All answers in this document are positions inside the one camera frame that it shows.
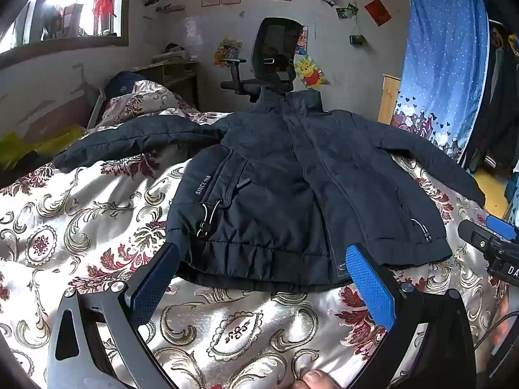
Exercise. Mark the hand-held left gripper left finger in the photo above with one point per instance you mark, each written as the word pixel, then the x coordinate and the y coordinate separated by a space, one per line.
pixel 156 279

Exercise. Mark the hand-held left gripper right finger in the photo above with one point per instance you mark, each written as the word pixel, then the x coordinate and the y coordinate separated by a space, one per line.
pixel 371 287

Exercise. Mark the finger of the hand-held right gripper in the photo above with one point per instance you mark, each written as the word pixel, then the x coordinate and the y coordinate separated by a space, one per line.
pixel 472 231
pixel 500 227

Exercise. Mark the dark navy padded jacket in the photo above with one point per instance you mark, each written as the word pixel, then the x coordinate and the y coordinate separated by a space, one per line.
pixel 284 178

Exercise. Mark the dark hanging clothes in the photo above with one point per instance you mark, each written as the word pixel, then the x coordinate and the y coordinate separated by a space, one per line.
pixel 494 89

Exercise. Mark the person's right hand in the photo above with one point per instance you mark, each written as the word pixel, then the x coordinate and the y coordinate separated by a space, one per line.
pixel 505 320

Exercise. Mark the person's left hand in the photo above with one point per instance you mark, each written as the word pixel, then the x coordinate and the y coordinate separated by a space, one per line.
pixel 314 380

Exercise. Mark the yellow board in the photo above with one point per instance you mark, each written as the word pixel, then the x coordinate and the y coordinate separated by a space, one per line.
pixel 492 186

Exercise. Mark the floral white bed blanket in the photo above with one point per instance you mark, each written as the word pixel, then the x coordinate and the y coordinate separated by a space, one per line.
pixel 101 227

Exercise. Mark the light wooden cabinet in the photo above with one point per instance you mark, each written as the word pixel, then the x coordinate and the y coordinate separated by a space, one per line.
pixel 389 97

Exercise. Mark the blue printed curtain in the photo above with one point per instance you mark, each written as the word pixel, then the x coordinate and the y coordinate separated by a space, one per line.
pixel 442 60

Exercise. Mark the yellow cloth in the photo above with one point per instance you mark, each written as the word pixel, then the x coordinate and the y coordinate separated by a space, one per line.
pixel 36 142

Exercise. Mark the blue bag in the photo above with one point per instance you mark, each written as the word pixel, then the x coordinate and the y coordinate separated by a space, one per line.
pixel 121 83

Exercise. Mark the wooden desk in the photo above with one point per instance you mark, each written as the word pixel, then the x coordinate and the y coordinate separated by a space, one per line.
pixel 174 73

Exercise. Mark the green hanging box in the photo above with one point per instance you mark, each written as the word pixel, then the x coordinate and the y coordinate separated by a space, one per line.
pixel 357 39

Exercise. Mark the pale bundle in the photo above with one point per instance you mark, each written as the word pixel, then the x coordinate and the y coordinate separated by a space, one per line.
pixel 174 50

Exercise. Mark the red paper sheet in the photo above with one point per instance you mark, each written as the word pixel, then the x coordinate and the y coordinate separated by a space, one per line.
pixel 378 11

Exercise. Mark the black office chair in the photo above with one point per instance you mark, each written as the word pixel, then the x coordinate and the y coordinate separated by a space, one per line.
pixel 275 48

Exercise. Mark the yellow bear wall poster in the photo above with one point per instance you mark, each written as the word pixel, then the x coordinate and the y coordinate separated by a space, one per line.
pixel 310 73

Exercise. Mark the orange cartoon wall poster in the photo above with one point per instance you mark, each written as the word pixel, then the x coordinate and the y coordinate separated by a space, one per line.
pixel 227 50

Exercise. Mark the green wall picture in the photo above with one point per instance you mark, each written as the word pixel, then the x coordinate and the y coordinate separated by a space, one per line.
pixel 346 11

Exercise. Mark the colourful cartoon wall poster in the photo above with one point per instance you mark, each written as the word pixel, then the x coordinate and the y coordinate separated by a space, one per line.
pixel 302 40

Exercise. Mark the small wall rack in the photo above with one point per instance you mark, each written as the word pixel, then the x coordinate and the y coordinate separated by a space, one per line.
pixel 170 7

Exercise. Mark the window with brown frame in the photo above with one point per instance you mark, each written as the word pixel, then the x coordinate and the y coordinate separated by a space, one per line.
pixel 61 4

